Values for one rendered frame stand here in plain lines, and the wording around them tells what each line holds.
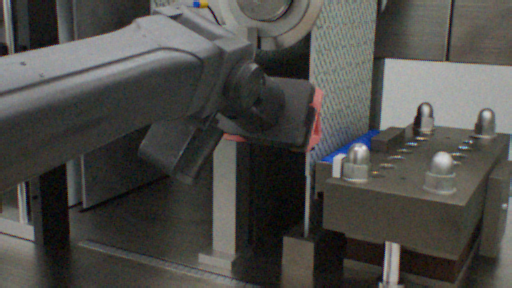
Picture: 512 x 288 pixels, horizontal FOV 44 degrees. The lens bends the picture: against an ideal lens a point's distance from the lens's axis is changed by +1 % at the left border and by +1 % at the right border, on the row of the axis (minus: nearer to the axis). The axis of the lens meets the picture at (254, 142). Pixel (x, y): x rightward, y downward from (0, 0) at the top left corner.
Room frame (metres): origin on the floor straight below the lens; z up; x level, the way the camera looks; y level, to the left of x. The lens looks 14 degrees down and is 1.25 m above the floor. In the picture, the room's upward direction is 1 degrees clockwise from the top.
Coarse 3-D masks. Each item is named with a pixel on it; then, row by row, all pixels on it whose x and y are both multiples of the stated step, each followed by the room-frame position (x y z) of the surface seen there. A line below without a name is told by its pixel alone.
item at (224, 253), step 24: (240, 144) 0.77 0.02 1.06; (216, 168) 0.77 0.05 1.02; (240, 168) 0.77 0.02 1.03; (216, 192) 0.77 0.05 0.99; (240, 192) 0.77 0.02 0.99; (216, 216) 0.77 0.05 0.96; (240, 216) 0.77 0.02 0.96; (216, 240) 0.77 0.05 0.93; (240, 240) 0.77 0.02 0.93; (216, 264) 0.74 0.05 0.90
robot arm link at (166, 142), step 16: (240, 64) 0.47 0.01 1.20; (256, 64) 0.49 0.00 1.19; (240, 80) 0.46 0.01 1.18; (256, 80) 0.49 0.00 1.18; (240, 96) 0.47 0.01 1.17; (160, 128) 0.51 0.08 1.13; (176, 128) 0.51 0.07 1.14; (192, 128) 0.50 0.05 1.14; (208, 128) 0.51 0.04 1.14; (144, 144) 0.51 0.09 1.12; (160, 144) 0.51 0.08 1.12; (176, 144) 0.50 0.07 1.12; (192, 144) 0.52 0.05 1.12; (208, 144) 0.53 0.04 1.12; (160, 160) 0.50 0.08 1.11; (176, 160) 0.50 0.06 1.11; (192, 160) 0.52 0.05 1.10; (176, 176) 0.51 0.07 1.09; (192, 176) 0.52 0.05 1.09
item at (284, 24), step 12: (228, 0) 0.81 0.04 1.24; (300, 0) 0.76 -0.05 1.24; (240, 12) 0.80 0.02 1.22; (288, 12) 0.77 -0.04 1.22; (300, 12) 0.76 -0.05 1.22; (240, 24) 0.80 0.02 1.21; (252, 24) 0.79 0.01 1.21; (264, 24) 0.78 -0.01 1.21; (276, 24) 0.77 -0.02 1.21; (288, 24) 0.77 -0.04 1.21; (264, 36) 0.78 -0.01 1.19
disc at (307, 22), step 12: (312, 0) 0.76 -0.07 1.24; (228, 12) 0.81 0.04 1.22; (312, 12) 0.76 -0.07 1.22; (228, 24) 0.81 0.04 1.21; (300, 24) 0.76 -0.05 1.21; (312, 24) 0.76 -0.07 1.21; (276, 36) 0.78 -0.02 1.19; (288, 36) 0.77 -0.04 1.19; (300, 36) 0.76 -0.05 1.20; (264, 48) 0.79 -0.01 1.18; (276, 48) 0.78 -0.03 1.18
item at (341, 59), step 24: (360, 24) 0.91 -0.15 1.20; (312, 48) 0.76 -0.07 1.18; (336, 48) 0.83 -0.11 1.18; (360, 48) 0.91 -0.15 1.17; (312, 72) 0.76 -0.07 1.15; (336, 72) 0.83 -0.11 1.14; (360, 72) 0.92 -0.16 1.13; (336, 96) 0.83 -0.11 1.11; (360, 96) 0.92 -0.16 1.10; (336, 120) 0.84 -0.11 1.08; (360, 120) 0.93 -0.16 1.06; (336, 144) 0.84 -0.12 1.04; (312, 168) 0.77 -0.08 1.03
